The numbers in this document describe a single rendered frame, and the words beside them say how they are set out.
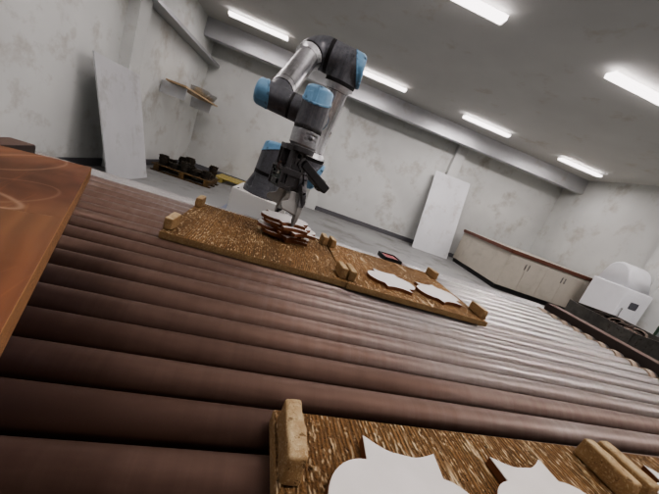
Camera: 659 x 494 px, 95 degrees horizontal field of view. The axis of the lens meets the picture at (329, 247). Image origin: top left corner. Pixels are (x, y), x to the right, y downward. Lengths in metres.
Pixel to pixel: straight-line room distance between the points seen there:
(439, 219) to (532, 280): 2.78
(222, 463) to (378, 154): 8.87
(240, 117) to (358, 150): 3.28
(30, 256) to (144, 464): 0.16
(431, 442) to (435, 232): 8.85
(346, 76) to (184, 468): 1.17
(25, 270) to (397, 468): 0.31
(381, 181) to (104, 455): 8.93
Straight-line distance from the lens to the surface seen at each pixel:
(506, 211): 10.82
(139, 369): 0.37
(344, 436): 0.33
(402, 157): 9.21
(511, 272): 7.97
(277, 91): 0.95
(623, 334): 4.95
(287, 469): 0.27
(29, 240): 0.30
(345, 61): 1.25
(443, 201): 9.34
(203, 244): 0.67
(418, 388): 0.50
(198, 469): 0.30
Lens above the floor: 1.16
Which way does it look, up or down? 13 degrees down
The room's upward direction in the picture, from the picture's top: 21 degrees clockwise
